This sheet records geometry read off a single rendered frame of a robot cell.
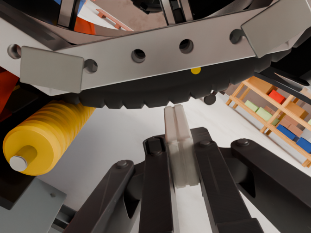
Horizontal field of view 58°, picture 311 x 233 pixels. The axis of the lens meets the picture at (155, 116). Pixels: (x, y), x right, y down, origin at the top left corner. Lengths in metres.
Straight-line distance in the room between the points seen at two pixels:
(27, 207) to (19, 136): 0.38
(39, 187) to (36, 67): 0.50
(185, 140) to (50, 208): 0.58
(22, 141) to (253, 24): 0.25
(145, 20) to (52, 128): 9.76
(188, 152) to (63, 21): 0.27
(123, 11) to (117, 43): 9.85
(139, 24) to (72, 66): 9.80
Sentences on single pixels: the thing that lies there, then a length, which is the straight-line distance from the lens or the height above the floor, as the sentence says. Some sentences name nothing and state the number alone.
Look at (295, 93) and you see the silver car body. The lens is 1.79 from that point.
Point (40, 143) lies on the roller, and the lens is 0.31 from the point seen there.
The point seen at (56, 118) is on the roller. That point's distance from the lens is 0.34.
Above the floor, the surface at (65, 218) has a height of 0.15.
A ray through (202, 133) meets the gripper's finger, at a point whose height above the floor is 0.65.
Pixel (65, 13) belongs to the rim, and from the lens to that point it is 0.38.
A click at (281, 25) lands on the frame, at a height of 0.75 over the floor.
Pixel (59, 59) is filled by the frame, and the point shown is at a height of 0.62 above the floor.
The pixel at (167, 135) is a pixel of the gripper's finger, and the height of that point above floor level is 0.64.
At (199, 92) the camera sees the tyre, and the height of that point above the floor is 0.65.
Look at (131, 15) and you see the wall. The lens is 10.08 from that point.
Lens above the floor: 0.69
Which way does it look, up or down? 16 degrees down
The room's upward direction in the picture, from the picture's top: 35 degrees clockwise
